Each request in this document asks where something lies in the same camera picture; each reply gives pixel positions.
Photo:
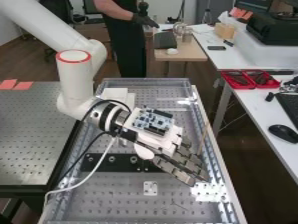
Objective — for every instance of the dark grey five-finger robot hand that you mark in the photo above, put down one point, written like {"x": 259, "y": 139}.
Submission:
{"x": 175, "y": 146}

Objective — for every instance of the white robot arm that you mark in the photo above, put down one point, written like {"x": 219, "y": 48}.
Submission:
{"x": 75, "y": 80}

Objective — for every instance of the thin drill bit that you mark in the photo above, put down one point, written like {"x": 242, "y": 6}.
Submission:
{"x": 180, "y": 204}

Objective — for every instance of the small white screwed block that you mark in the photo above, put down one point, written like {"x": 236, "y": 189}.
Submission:
{"x": 150, "y": 188}

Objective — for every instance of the clear box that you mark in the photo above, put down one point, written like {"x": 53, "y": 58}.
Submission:
{"x": 178, "y": 90}

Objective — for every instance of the black plate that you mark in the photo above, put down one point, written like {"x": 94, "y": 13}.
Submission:
{"x": 102, "y": 163}

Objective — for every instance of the small white box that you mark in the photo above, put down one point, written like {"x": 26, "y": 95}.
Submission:
{"x": 121, "y": 95}

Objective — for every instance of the long white desk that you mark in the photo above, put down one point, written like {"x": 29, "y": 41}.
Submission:
{"x": 262, "y": 116}

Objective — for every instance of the red tray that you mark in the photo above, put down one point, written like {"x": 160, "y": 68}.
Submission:
{"x": 266, "y": 78}
{"x": 238, "y": 80}

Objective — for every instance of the black computer mouse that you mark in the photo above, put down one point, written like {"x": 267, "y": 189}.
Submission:
{"x": 284, "y": 133}

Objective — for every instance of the black keyboard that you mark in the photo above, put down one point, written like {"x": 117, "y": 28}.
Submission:
{"x": 289, "y": 110}

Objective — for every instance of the wooden desk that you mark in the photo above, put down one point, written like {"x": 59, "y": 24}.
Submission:
{"x": 188, "y": 53}

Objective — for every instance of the white computer mouse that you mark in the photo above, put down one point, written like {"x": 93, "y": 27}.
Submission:
{"x": 172, "y": 51}

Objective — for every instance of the black phone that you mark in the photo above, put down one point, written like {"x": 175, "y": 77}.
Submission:
{"x": 216, "y": 47}

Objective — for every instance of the white desk with printer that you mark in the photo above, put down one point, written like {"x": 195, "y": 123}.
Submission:
{"x": 248, "y": 56}

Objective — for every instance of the black box device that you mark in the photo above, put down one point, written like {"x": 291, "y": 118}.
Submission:
{"x": 164, "y": 40}

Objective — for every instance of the person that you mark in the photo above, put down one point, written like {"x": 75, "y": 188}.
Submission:
{"x": 127, "y": 40}

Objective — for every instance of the cardboard box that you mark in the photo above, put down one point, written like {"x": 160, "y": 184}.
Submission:
{"x": 224, "y": 30}

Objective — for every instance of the pink paper sheet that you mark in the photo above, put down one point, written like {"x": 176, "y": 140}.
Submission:
{"x": 23, "y": 85}
{"x": 7, "y": 84}

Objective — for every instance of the black printer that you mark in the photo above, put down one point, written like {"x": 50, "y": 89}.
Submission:
{"x": 274, "y": 28}

